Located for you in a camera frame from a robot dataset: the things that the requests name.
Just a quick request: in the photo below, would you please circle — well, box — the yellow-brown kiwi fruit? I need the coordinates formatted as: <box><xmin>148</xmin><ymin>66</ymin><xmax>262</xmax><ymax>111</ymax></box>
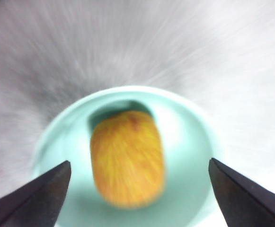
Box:
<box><xmin>89</xmin><ymin>110</ymin><xmax>168</xmax><ymax>209</ymax></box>

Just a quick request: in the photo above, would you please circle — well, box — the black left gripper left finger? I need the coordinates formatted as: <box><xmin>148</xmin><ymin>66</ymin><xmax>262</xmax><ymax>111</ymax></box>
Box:
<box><xmin>0</xmin><ymin>160</ymin><xmax>71</xmax><ymax>227</ymax></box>

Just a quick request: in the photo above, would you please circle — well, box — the teal ribbed bowl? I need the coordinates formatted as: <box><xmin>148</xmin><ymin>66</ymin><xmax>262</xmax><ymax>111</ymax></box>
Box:
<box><xmin>32</xmin><ymin>86</ymin><xmax>220</xmax><ymax>227</ymax></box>

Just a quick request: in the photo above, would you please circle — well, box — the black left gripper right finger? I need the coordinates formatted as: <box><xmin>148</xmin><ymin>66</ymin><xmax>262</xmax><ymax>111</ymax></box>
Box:
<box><xmin>209</xmin><ymin>157</ymin><xmax>275</xmax><ymax>227</ymax></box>

